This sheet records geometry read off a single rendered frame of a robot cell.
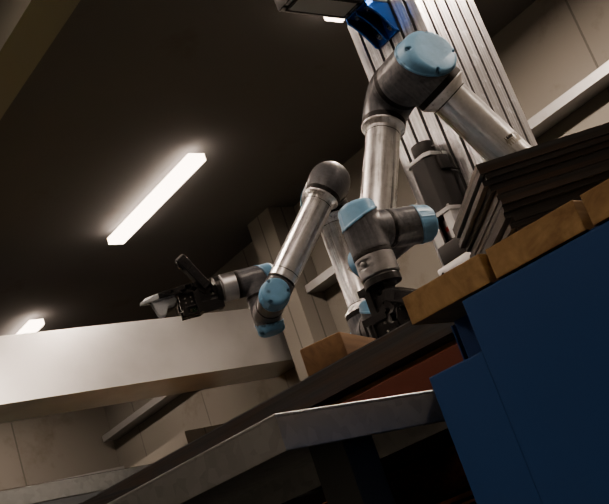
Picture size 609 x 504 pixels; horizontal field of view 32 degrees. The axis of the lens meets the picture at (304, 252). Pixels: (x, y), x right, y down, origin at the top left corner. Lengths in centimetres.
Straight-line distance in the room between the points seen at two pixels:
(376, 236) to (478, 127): 41
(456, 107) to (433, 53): 12
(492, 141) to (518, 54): 448
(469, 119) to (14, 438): 870
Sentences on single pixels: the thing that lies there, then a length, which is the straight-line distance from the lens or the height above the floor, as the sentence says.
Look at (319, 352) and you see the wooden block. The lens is 129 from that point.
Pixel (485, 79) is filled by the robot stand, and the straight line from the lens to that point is 282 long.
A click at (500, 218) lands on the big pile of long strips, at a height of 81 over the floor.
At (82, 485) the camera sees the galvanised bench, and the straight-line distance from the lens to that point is 256.
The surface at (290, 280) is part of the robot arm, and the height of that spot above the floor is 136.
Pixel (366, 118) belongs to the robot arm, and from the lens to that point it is 227.
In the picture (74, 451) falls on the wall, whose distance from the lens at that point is 1074.
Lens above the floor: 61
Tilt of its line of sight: 18 degrees up
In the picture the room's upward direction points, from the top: 19 degrees counter-clockwise
